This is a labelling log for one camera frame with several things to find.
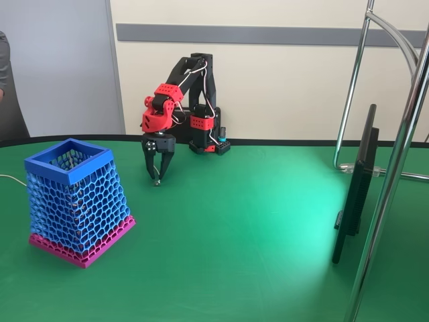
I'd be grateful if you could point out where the person in grey shirt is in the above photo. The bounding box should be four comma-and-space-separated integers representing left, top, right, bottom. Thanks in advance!
0, 30, 31, 142

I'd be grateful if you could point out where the green cloth with black rim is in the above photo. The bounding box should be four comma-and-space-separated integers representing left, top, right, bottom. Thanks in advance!
0, 133, 429, 322

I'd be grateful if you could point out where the blue and magenta lattice basket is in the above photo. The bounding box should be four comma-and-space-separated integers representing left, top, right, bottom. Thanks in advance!
23, 138, 137, 269

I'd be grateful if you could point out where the chrome tube stand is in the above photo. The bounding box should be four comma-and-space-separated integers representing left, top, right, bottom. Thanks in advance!
332, 0, 429, 322

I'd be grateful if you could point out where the grey wall rail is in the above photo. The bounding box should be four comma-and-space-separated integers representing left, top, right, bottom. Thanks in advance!
115, 22, 429, 48

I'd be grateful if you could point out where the clear plastic stand clip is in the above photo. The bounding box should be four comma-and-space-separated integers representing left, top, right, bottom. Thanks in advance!
338, 162, 386, 178

